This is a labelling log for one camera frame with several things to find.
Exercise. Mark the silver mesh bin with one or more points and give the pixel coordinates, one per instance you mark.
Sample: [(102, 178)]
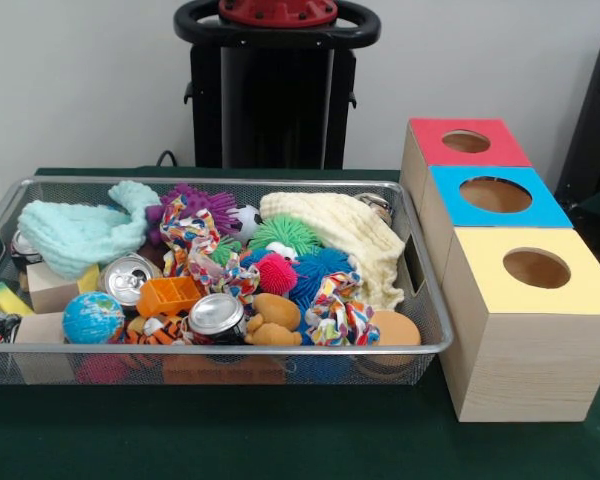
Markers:
[(330, 372)]

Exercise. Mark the wooden box with three holes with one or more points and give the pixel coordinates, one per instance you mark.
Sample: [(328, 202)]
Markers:
[(530, 360)]

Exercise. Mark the cream cloth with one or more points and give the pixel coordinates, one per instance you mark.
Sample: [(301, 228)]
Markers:
[(350, 230)]

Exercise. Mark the small soccer ball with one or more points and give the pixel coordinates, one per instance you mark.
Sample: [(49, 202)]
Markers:
[(247, 220)]

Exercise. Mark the orange plush toy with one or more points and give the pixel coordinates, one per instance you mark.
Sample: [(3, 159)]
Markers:
[(275, 310)]

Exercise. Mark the purple spiky ball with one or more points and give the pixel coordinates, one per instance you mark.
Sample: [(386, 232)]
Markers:
[(215, 205)]

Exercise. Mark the silver drink can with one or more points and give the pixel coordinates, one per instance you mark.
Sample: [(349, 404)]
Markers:
[(125, 280), (215, 312)]

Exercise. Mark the orange plastic crate toy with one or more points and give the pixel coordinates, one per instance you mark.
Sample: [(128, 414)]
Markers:
[(170, 295)]

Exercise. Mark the dark green cloth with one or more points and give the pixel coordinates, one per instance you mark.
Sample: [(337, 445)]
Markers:
[(230, 435)]

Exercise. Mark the blue globe ball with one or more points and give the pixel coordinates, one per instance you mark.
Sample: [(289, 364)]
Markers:
[(92, 317)]

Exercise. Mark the mint green cloth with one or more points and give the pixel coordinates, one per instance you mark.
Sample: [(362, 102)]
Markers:
[(75, 235)]

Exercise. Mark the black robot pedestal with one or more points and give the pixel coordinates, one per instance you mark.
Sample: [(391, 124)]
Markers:
[(280, 100)]

